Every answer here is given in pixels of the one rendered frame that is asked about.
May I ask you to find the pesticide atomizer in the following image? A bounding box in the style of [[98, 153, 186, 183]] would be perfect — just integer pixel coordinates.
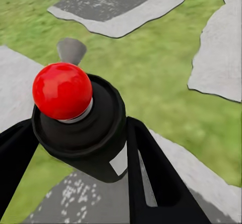
[[32, 37, 128, 183]]

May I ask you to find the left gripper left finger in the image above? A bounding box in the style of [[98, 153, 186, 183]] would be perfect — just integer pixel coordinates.
[[0, 119, 39, 220]]

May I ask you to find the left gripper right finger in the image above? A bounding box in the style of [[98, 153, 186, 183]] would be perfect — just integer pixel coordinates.
[[127, 116, 211, 224]]

